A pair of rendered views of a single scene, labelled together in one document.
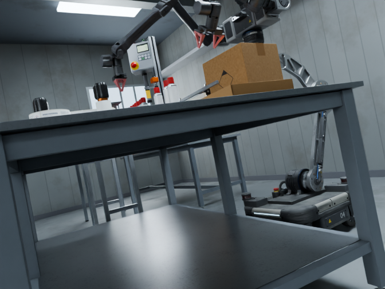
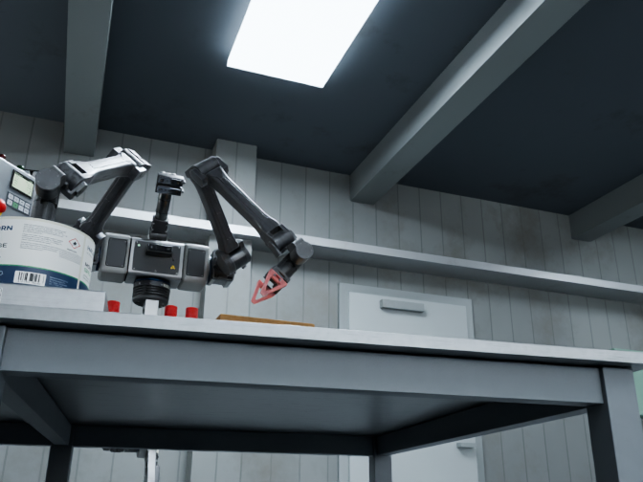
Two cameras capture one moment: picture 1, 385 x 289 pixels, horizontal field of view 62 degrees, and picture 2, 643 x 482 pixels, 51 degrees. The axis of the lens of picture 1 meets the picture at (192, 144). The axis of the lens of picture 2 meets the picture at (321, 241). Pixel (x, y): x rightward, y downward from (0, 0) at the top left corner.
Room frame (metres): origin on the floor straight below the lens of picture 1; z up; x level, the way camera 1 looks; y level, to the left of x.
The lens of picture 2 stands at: (0.94, 1.69, 0.58)
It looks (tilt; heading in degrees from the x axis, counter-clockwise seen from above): 22 degrees up; 283
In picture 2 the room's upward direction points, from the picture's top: 1 degrees clockwise
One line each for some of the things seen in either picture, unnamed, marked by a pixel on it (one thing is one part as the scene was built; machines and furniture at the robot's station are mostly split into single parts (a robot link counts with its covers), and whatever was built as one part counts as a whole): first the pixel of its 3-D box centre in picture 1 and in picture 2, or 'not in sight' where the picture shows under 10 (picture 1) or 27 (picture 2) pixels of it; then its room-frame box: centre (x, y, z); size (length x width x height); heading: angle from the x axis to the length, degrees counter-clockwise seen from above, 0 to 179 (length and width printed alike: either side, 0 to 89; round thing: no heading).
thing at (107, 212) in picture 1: (112, 186); not in sight; (3.32, 0.90, 0.47); 1.17 x 0.36 x 0.95; 27
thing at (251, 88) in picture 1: (238, 97); not in sight; (1.18, -0.20, 0.85); 0.30 x 0.26 x 0.04; 27
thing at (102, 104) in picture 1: (104, 108); not in sight; (1.87, 0.47, 1.03); 0.09 x 0.09 x 0.30
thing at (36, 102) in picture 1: (43, 121); not in sight; (1.95, 0.87, 1.04); 0.09 x 0.09 x 0.29
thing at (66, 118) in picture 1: (127, 140); (41, 388); (1.87, 0.37, 0.82); 2.10 x 1.31 x 0.02; 27
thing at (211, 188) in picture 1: (176, 172); not in sight; (4.71, 0.31, 0.39); 2.20 x 0.80 x 0.78; 33
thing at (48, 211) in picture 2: (118, 72); (42, 218); (1.95, 0.36, 1.24); 0.10 x 0.07 x 0.07; 29
